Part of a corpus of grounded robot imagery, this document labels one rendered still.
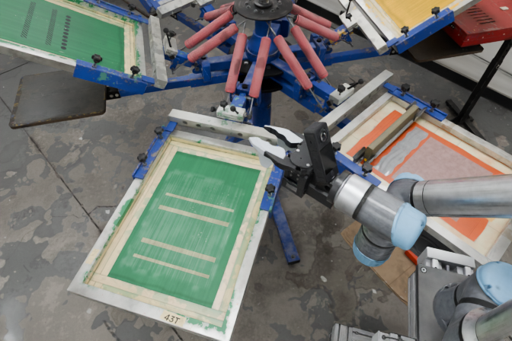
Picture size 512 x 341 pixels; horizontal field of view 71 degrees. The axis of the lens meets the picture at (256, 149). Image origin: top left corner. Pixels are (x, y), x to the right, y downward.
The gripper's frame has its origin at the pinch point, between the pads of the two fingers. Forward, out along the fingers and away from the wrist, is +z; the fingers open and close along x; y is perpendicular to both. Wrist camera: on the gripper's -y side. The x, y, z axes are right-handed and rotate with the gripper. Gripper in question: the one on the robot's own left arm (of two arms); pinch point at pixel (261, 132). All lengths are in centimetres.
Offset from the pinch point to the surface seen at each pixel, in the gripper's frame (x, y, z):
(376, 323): 68, 160, -50
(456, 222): 72, 63, -50
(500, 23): 199, 31, -23
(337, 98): 90, 48, 19
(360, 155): 72, 57, -5
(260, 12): 92, 24, 70
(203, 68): 71, 55, 89
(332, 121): 79, 53, 14
